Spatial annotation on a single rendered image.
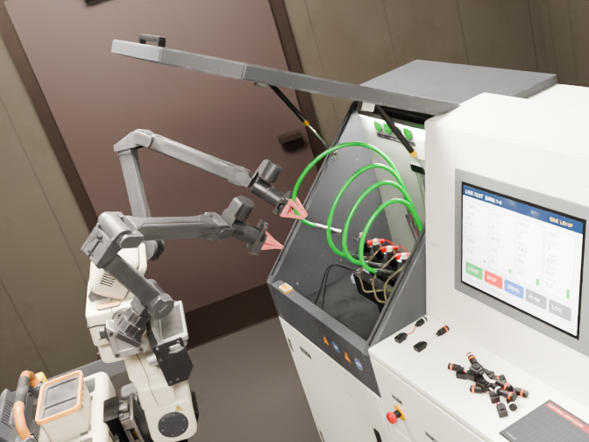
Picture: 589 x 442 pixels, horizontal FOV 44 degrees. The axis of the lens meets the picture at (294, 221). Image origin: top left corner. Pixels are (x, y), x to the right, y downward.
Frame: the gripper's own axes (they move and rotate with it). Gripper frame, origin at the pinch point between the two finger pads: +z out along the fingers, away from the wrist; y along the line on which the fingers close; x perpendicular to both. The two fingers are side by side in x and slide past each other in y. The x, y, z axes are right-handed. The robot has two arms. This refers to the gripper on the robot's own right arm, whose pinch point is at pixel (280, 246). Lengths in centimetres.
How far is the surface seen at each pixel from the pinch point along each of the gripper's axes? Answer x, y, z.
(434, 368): -53, 0, 35
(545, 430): -88, 10, 44
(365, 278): 5.0, -0.5, 34.9
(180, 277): 166, -89, 21
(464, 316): -44, 15, 41
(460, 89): 6, 69, 31
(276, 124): 167, 11, 30
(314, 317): -1.2, -17.8, 21.9
